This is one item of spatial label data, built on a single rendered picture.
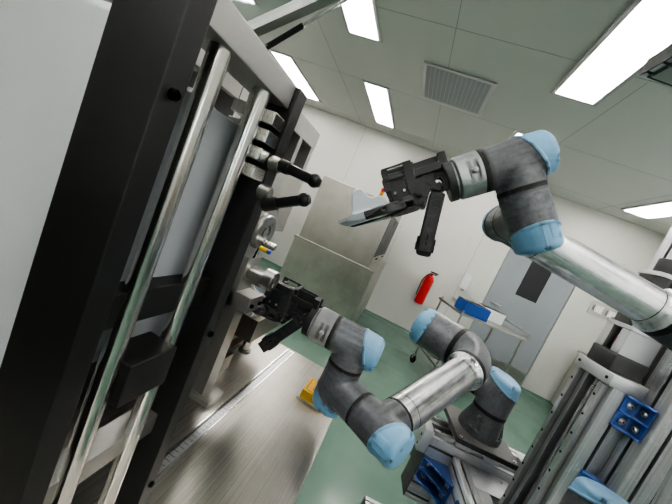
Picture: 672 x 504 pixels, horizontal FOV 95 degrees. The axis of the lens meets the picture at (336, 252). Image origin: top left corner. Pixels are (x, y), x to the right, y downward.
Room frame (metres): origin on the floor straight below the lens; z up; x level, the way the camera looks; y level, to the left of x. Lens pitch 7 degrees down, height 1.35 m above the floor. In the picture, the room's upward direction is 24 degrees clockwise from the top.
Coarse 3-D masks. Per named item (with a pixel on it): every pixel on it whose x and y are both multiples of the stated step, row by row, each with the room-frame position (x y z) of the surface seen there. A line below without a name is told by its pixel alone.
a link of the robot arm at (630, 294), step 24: (504, 240) 0.62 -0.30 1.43; (576, 240) 0.62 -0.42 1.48; (552, 264) 0.61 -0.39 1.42; (576, 264) 0.60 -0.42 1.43; (600, 264) 0.59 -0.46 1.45; (600, 288) 0.59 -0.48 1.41; (624, 288) 0.58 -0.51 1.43; (648, 288) 0.58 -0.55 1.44; (624, 312) 0.60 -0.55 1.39; (648, 312) 0.57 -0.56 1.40
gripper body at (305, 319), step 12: (276, 288) 0.64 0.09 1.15; (288, 288) 0.62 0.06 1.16; (300, 288) 0.66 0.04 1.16; (264, 300) 0.64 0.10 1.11; (276, 300) 0.63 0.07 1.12; (288, 300) 0.62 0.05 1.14; (300, 300) 0.63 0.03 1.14; (312, 300) 0.64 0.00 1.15; (276, 312) 0.63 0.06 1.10; (288, 312) 0.64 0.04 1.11; (300, 312) 0.63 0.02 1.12; (312, 312) 0.62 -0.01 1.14
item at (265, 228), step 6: (264, 216) 0.60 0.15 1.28; (270, 216) 0.61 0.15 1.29; (258, 222) 0.58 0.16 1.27; (264, 222) 0.59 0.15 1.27; (270, 222) 0.62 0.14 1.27; (258, 228) 0.58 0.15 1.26; (264, 228) 0.60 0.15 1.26; (270, 228) 0.63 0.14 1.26; (258, 234) 0.59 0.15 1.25; (264, 234) 0.61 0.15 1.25; (270, 234) 0.64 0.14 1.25; (252, 240) 0.58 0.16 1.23; (258, 240) 0.60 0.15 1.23; (252, 246) 0.61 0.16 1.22; (258, 246) 0.61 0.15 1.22; (264, 246) 0.63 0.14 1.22
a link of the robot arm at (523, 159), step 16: (496, 144) 0.53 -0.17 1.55; (512, 144) 0.52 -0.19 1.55; (528, 144) 0.51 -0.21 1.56; (544, 144) 0.50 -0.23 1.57; (496, 160) 0.51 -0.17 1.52; (512, 160) 0.51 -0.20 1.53; (528, 160) 0.50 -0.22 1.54; (544, 160) 0.50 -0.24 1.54; (496, 176) 0.52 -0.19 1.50; (512, 176) 0.51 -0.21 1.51; (528, 176) 0.50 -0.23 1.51; (544, 176) 0.51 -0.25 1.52; (496, 192) 0.55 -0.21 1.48
